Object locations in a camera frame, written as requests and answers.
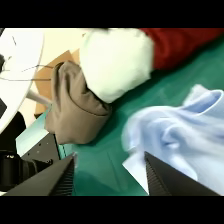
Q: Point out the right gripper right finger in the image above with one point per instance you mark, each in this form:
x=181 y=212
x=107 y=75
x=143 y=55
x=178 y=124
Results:
x=166 y=181

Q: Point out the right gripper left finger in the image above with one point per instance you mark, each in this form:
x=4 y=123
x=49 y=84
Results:
x=53 y=180

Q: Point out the light blue shirt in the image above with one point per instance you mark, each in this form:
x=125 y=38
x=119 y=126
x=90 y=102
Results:
x=186 y=133

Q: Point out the brown garment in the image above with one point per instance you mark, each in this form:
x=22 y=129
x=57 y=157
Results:
x=75 y=110

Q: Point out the white garment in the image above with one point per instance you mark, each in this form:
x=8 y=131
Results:
x=115 y=63

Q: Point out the red garment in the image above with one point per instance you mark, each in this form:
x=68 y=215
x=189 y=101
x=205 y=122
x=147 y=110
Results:
x=180 y=46

